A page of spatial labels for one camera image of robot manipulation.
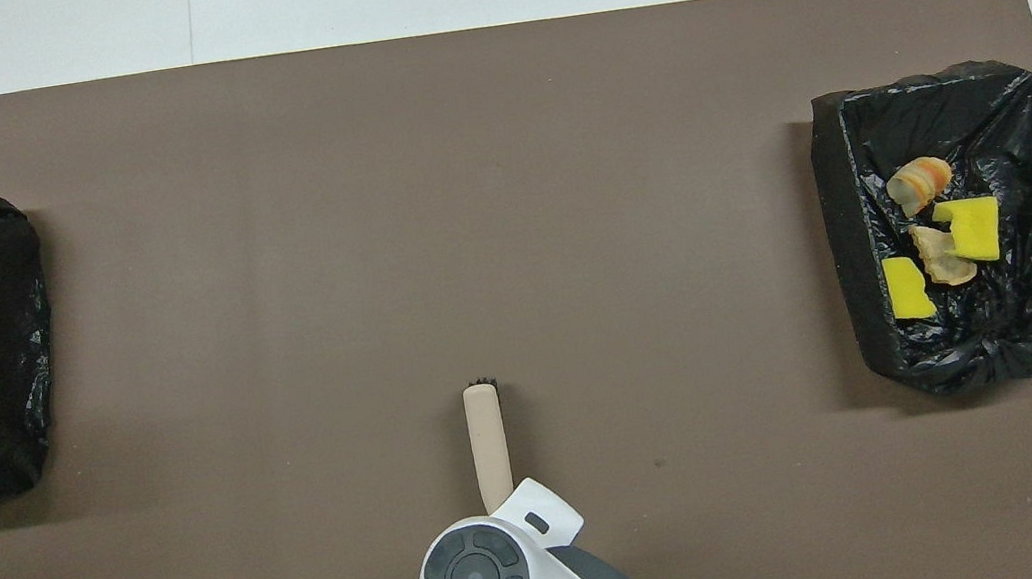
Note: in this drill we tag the beige hand brush black bristles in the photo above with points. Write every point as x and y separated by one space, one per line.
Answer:
488 445

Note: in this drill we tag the yellow sponge piece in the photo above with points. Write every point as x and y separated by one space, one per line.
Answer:
908 290
972 225

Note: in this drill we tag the orange striped croissant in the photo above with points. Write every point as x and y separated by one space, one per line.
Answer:
920 182

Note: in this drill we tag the beige rock chunk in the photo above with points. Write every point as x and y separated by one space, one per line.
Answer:
947 264

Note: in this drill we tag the brown table mat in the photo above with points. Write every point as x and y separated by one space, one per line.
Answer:
461 186

